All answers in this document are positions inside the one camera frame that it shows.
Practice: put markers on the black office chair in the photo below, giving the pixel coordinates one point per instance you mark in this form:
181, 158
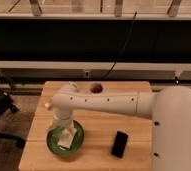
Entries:
6, 103

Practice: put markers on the black rectangular block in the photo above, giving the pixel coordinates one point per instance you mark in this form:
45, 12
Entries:
119, 144

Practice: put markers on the green ceramic bowl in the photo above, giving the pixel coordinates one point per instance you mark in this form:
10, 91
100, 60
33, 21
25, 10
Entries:
53, 137

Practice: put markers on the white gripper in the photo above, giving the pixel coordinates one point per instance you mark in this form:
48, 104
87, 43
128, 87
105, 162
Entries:
63, 119

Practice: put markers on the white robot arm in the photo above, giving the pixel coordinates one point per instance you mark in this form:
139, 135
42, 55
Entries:
169, 110

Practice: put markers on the white sponge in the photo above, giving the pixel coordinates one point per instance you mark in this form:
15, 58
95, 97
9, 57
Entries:
66, 138

